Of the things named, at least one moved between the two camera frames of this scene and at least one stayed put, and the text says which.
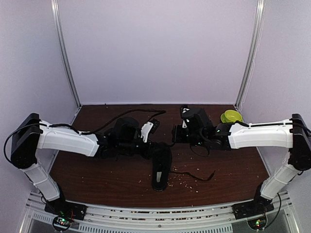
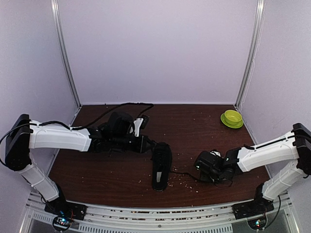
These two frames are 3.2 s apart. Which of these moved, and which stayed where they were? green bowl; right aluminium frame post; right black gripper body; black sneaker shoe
Moved: right black gripper body
Stayed: green bowl; right aluminium frame post; black sneaker shoe
